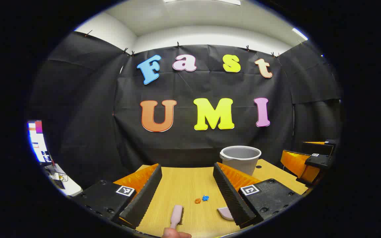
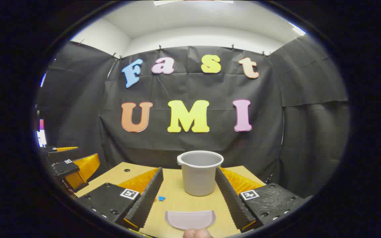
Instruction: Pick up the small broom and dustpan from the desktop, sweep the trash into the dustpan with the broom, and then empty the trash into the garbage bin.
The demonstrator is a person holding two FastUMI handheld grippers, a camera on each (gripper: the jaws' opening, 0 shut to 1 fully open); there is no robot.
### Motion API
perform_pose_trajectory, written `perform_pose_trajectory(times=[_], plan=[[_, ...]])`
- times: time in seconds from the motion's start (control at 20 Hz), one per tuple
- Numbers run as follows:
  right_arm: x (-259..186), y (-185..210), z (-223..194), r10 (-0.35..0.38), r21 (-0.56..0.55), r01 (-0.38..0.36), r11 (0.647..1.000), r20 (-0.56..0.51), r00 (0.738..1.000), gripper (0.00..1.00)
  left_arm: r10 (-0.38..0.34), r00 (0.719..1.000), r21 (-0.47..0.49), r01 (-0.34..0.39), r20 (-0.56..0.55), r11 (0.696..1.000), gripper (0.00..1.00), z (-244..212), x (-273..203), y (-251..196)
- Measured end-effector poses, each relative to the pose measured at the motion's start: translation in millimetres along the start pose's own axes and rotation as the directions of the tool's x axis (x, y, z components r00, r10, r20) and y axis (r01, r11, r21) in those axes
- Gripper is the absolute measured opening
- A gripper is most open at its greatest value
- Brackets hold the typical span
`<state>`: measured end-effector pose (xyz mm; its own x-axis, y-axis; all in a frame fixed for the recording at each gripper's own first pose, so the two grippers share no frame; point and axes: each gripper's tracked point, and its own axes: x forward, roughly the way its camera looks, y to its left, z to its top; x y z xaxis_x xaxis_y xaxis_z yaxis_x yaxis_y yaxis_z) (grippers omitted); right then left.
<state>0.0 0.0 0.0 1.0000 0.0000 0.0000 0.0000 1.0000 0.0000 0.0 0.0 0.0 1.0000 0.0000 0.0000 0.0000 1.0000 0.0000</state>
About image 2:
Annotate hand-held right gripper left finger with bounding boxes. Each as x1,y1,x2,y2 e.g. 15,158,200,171
76,167,164,232

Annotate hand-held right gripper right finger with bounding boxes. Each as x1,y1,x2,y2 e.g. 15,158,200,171
215,166,313,233

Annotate grey garbage bin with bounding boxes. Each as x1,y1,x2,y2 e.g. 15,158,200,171
177,150,224,197

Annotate light purple dustpan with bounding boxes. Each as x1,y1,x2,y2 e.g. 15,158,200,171
165,210,216,238

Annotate wooden desktop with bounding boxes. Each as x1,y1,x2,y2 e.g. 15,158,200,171
75,162,267,238

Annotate bright coloured screen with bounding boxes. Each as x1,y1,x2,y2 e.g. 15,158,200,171
36,118,47,148

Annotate black backdrop cloth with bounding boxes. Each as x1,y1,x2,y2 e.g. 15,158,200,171
36,33,350,199

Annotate ceiling light panel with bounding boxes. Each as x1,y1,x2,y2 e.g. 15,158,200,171
153,0,234,6
290,24,307,36

